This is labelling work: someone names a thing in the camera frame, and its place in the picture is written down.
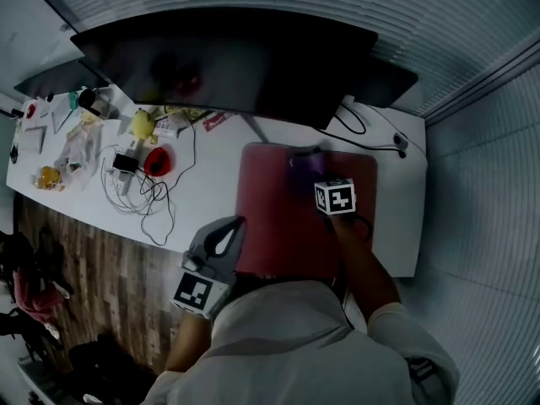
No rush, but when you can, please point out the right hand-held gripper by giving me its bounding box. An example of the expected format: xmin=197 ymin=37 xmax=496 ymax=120
xmin=310 ymin=177 xmax=358 ymax=218

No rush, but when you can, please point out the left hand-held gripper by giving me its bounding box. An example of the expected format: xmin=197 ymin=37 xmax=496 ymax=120
xmin=170 ymin=215 xmax=248 ymax=321

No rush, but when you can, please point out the purple cloth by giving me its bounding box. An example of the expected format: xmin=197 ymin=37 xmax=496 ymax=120
xmin=289 ymin=144 xmax=327 ymax=198

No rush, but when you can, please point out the red desk mat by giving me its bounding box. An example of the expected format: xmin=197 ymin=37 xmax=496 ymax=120
xmin=235 ymin=142 xmax=379 ymax=280

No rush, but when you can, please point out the person's right forearm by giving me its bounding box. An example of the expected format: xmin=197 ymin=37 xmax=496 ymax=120
xmin=331 ymin=213 xmax=402 ymax=324

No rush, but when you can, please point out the person's left forearm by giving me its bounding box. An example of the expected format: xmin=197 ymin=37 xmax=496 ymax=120
xmin=164 ymin=310 xmax=212 ymax=373

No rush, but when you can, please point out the red round object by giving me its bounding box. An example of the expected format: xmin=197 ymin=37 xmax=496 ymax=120
xmin=143 ymin=144 xmax=176 ymax=178

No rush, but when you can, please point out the red checkered cloth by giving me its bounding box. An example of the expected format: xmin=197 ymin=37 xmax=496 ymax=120
xmin=12 ymin=267 xmax=71 ymax=340

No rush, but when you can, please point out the white power strip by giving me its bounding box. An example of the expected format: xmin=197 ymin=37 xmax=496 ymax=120
xmin=110 ymin=136 xmax=144 ymax=197

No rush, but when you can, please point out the red card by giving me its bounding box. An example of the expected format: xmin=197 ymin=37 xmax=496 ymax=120
xmin=202 ymin=111 xmax=233 ymax=132

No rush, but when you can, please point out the small black monitor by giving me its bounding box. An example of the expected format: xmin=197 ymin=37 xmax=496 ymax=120
xmin=349 ymin=55 xmax=419 ymax=109

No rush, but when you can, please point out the black power adapter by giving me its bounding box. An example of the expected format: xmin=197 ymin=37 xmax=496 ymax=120
xmin=111 ymin=153 xmax=139 ymax=172

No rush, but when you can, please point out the person's white shirt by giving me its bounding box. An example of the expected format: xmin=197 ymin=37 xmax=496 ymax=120
xmin=141 ymin=278 xmax=461 ymax=405

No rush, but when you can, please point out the white printed box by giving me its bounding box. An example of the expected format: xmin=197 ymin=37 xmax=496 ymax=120
xmin=152 ymin=118 xmax=176 ymax=139

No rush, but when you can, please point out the yellow printed packet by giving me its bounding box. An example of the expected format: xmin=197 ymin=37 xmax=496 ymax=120
xmin=163 ymin=104 xmax=208 ymax=121

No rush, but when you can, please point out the yellow plush toy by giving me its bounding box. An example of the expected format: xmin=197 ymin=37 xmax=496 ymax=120
xmin=129 ymin=108 xmax=155 ymax=138

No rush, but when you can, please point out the black bag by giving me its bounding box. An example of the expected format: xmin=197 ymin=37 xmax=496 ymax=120
xmin=67 ymin=333 xmax=159 ymax=405

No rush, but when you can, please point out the clear plastic bag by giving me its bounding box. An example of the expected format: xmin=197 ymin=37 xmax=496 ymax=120
xmin=53 ymin=120 xmax=106 ymax=192

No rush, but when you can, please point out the large black monitor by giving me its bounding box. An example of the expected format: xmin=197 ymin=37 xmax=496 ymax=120
xmin=69 ymin=8 xmax=380 ymax=143

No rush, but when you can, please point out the pale yellow bag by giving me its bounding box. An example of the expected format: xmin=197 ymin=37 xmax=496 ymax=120
xmin=78 ymin=111 xmax=105 ymax=129

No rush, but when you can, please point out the black mug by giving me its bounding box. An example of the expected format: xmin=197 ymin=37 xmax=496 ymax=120
xmin=78 ymin=87 xmax=102 ymax=116

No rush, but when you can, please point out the black chair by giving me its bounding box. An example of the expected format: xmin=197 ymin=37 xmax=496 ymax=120
xmin=0 ymin=228 xmax=77 ymax=365

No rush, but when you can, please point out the white notebook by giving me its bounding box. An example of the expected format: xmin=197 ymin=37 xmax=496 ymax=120
xmin=51 ymin=97 xmax=76 ymax=134

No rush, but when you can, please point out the white keyboard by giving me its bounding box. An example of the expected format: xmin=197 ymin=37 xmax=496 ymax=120
xmin=23 ymin=127 xmax=46 ymax=154

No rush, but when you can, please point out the wide black monitor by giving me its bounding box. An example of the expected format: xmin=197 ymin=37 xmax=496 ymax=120
xmin=13 ymin=59 xmax=111 ymax=100

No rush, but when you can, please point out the black cable with plug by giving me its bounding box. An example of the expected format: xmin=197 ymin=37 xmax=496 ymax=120
xmin=314 ymin=127 xmax=409 ymax=159

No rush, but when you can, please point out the looped black monitor cable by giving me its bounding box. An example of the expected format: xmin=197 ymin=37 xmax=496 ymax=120
xmin=335 ymin=102 xmax=367 ymax=136

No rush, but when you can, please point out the white cables and charger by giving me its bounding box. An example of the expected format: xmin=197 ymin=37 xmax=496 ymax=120
xmin=138 ymin=107 xmax=197 ymax=247

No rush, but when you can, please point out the coiled white cable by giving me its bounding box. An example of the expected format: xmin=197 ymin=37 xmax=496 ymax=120
xmin=100 ymin=143 xmax=159 ymax=217

